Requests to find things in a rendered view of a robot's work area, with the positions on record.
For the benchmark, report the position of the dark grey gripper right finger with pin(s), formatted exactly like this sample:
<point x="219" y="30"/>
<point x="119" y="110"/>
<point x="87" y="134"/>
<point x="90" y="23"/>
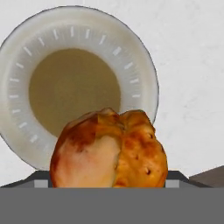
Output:
<point x="174" y="179"/>

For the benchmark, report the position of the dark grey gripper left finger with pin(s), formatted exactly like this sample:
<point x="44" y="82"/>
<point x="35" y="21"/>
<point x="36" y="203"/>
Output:
<point x="40" y="179"/>

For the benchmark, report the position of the browned chicken drumstick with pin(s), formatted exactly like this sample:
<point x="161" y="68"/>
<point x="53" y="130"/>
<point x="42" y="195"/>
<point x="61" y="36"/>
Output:
<point x="110" y="151"/>

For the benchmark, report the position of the dark brown flat object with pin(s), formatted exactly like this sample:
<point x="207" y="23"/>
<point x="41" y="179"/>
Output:
<point x="210" y="176"/>

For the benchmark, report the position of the white plate with beige centre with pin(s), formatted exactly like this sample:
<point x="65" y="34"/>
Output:
<point x="73" y="84"/>

